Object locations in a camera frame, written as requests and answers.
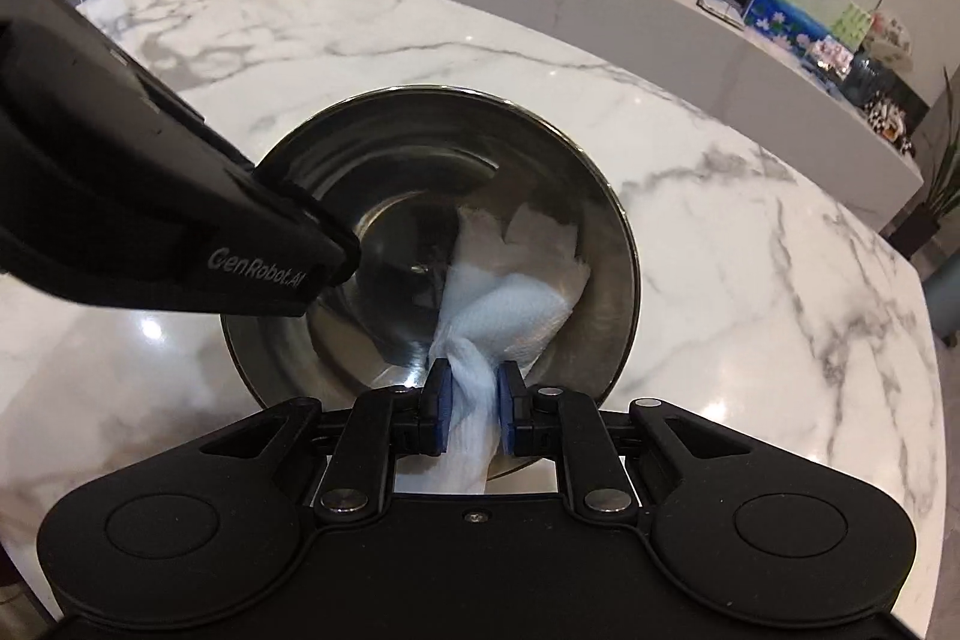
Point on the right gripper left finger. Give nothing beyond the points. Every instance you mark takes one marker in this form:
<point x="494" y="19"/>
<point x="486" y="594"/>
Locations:
<point x="364" y="443"/>

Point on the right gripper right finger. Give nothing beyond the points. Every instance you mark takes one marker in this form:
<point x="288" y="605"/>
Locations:
<point x="555" y="423"/>

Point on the white cloth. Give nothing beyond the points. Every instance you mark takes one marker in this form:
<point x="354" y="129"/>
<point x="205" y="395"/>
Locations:
<point x="510" y="289"/>

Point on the blue stainless steel bowl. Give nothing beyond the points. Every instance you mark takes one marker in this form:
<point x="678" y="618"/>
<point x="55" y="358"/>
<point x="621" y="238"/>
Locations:
<point x="395" y="167"/>

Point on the potted green plant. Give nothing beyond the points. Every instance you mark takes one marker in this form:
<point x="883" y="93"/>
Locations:
<point x="941" y="195"/>

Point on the grey pedal trash bin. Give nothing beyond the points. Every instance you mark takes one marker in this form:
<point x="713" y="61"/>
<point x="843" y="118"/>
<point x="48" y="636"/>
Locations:
<point x="942" y="294"/>

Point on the notebook on console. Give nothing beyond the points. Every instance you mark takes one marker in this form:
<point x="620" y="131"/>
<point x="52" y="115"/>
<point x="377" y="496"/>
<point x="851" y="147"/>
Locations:
<point x="729" y="11"/>

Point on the black white plush toy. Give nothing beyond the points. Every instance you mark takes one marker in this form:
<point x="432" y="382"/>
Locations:
<point x="889" y="121"/>

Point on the pink flower box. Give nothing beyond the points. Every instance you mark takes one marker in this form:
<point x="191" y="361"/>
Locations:
<point x="830" y="58"/>

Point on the decorative round fan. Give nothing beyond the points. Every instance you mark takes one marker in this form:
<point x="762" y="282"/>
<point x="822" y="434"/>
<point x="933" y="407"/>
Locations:
<point x="890" y="42"/>

